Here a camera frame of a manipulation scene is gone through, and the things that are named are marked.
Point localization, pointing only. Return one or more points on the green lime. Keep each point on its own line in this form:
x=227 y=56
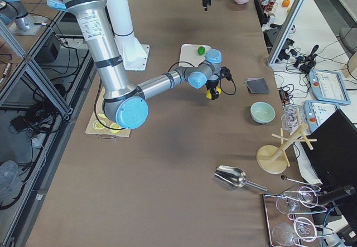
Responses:
x=201 y=50

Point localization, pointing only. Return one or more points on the orange fruit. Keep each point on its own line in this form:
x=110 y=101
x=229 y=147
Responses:
x=285 y=3

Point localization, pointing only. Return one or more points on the upside down wine glass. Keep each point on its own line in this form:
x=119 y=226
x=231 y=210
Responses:
x=287 y=205

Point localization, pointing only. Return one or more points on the wooden mug tree stand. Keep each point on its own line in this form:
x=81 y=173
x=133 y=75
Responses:
x=273 y=159

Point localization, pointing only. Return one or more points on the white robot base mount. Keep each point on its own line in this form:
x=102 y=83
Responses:
x=134 y=54

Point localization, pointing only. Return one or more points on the black monitor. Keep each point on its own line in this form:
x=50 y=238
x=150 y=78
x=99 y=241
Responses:
x=333 y=157

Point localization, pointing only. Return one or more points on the clear plastic container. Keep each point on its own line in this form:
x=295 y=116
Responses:
x=290 y=117

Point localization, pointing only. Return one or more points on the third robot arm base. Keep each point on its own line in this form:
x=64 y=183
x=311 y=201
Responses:
x=14 y=13

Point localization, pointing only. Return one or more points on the blue teach pendant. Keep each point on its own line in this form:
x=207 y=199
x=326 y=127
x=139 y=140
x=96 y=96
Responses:
x=316 y=112
x=328 y=86

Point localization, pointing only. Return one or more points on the metal scoop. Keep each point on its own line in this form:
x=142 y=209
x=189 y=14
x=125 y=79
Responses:
x=235 y=177

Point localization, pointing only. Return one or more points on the aluminium frame post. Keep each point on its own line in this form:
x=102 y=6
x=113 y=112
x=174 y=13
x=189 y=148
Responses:
x=285 y=29

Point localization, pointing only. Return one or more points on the lemon slice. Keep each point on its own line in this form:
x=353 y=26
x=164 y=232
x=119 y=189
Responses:
x=115 y=128
x=99 y=125

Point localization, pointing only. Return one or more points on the black wire glass rack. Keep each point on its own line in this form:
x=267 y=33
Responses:
x=289 y=217

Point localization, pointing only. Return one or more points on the yellow lemon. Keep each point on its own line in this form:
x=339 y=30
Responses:
x=208 y=95

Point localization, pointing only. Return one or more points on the pale green bowl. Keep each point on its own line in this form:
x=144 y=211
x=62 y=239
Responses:
x=262 y=112

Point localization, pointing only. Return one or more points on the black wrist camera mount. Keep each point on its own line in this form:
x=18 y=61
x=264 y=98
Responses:
x=225 y=73

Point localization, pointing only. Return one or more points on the black ball tipped rod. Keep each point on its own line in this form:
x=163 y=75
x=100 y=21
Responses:
x=284 y=177

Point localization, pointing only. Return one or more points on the black power adapter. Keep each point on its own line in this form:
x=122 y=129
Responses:
x=19 y=123

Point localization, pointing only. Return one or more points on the clear plastic bag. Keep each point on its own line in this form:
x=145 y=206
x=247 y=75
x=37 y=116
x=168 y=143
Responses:
x=10 y=181

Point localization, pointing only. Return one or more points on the wooden cutting board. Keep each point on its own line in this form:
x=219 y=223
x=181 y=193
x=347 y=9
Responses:
x=100 y=116

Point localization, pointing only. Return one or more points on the grey folded cloth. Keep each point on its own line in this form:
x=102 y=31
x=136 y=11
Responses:
x=257 y=86

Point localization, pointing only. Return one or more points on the cream rabbit print tray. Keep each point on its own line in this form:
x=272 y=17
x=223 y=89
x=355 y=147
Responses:
x=189 y=60

